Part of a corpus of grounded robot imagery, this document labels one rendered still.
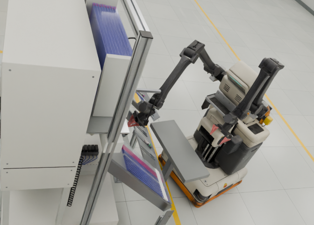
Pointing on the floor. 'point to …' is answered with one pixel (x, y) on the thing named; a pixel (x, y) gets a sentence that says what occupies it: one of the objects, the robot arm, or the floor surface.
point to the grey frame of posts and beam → (118, 123)
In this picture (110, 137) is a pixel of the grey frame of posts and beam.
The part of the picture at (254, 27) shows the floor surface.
